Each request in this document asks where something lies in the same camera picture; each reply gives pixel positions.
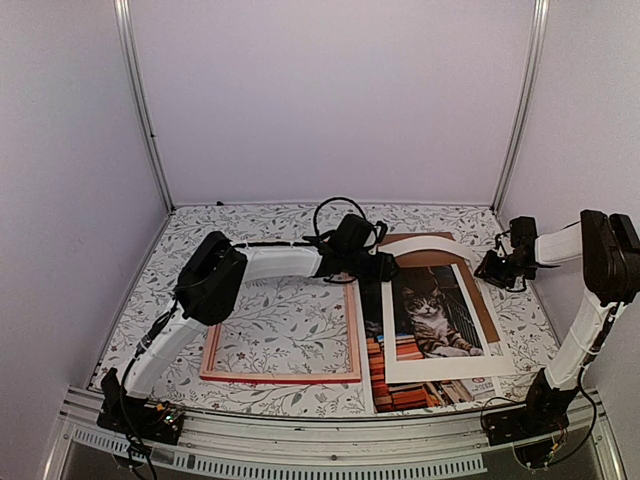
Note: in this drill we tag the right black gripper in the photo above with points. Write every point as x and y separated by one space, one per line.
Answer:
487 273

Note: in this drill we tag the aluminium corner post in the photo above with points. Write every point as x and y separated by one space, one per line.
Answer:
531 68
125 28

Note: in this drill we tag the red wooden picture frame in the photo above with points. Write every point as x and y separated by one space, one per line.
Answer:
210 372

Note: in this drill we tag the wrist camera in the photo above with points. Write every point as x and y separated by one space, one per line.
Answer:
502 244
380 230

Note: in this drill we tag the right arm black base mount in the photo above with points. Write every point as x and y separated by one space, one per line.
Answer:
525 420

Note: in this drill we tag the floral patterned table cover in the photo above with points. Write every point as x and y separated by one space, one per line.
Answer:
294 325

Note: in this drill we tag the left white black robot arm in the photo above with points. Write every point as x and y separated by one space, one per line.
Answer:
208 286

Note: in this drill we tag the right aluminium corner post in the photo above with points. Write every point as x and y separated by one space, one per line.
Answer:
531 68

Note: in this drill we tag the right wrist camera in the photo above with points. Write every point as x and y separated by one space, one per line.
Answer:
502 244

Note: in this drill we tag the cat photo print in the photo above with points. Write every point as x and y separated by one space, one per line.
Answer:
437 314

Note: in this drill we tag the left aluminium corner post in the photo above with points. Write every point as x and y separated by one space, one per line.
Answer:
125 28

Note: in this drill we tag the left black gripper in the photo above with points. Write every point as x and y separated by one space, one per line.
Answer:
383 271

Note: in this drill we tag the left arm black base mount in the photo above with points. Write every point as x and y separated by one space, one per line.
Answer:
161 422

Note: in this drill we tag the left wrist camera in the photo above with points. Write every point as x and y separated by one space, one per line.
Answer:
380 230

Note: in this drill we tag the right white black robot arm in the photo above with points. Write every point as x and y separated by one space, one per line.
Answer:
608 248

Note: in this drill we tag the brown cardboard backing board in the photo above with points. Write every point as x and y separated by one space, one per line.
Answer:
440 249

